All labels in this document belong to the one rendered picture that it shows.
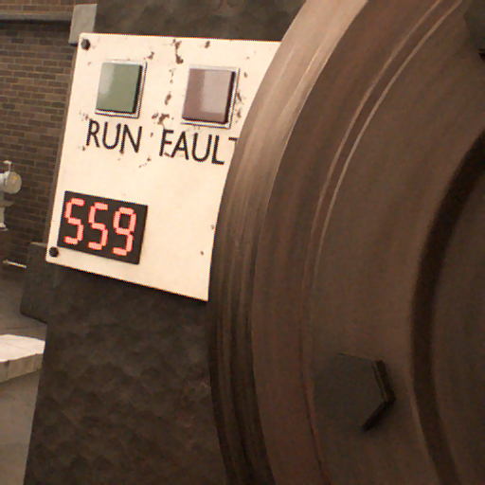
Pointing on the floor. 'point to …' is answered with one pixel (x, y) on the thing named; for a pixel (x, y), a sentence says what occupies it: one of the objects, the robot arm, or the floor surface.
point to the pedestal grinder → (11, 182)
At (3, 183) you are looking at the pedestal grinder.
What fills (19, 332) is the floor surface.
